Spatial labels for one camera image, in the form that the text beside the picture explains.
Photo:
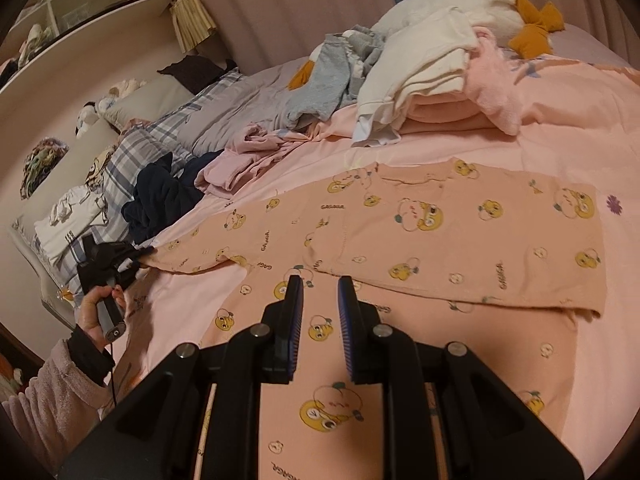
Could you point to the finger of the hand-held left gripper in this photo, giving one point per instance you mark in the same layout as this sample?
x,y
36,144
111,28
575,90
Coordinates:
x,y
131,274
142,251

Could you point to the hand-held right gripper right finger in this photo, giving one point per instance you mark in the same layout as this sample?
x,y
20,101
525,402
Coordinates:
x,y
345,320

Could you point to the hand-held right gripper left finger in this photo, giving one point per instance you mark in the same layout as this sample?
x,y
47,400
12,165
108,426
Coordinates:
x,y
296,310

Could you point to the pink cartoon print pajama top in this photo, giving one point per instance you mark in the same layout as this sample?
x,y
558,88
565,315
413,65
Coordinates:
x,y
440,240

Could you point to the person's left forearm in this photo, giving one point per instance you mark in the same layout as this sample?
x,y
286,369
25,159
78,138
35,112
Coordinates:
x,y
45,400

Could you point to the person's left hand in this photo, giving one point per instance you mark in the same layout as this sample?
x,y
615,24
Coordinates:
x,y
90,315

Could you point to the white printed pillow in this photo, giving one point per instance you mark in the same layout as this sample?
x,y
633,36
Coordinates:
x,y
65,220

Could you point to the navy dark garment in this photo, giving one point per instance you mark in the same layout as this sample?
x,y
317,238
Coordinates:
x,y
160,195

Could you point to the yellow cartoon print pillow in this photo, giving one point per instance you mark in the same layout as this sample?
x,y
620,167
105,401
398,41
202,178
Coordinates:
x,y
100,170

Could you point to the large grey pillow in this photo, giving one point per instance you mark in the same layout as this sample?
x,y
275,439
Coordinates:
x,y
65,170

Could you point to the colourful patterned cloth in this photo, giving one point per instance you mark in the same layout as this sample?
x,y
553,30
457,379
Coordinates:
x,y
42,167

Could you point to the blue plaid quilt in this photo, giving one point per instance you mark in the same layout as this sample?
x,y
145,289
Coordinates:
x,y
145,135

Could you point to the crumpled mauve pink garment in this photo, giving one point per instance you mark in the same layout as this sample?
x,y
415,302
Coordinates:
x,y
240,165

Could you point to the black and white plush toy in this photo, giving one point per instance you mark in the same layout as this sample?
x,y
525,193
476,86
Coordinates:
x,y
87,117

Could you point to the small grey pillow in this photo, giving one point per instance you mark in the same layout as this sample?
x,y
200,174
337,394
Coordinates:
x,y
150,97

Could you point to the pale plush toy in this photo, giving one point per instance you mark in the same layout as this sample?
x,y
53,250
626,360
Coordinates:
x,y
122,90

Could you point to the grey lavender quilt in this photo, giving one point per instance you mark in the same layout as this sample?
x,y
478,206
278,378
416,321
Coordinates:
x,y
235,105

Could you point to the dark brown cloth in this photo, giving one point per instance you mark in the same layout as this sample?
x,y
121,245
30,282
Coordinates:
x,y
195,72

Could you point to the grey garment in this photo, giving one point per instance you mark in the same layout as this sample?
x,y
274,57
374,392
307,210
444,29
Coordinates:
x,y
325,80

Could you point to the folded pink cloth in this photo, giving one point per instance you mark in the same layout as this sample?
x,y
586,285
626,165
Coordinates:
x,y
445,110

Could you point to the yellow bamboo curtain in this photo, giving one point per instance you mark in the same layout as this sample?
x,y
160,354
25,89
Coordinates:
x,y
192,22

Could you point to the pale cloth bundle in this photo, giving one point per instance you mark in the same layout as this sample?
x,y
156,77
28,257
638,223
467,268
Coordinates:
x,y
35,40

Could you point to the white garment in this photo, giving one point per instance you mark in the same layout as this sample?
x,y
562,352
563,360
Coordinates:
x,y
400,80

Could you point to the pink fluffy garment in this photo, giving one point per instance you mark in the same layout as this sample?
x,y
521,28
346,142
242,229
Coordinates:
x,y
500,90

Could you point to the pink printed bed sheet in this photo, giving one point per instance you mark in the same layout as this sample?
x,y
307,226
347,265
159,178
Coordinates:
x,y
550,125

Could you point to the white plush with orange bow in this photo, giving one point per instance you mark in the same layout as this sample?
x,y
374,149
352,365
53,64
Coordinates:
x,y
440,5

